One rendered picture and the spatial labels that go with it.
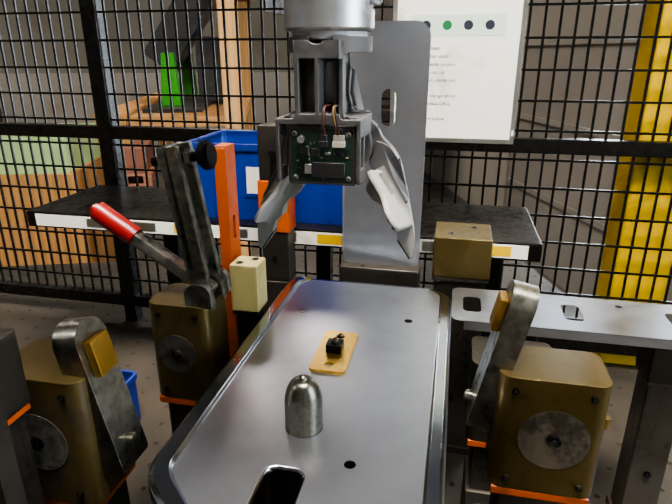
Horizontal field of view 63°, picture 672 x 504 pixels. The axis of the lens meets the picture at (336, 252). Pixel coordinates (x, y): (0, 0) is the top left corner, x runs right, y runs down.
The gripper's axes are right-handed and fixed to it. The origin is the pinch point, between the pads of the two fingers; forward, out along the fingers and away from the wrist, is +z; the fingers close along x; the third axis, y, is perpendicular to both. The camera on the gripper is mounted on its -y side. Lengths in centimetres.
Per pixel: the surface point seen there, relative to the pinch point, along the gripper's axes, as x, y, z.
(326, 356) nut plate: -0.7, 1.8, 11.0
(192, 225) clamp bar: -14.3, 1.9, -2.5
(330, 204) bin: -8.3, -35.2, 5.0
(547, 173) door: 69, -300, 52
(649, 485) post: 39, -13, 34
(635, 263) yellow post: 47, -57, 20
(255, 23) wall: -218, -591, -47
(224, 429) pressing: -6.6, 14.7, 11.2
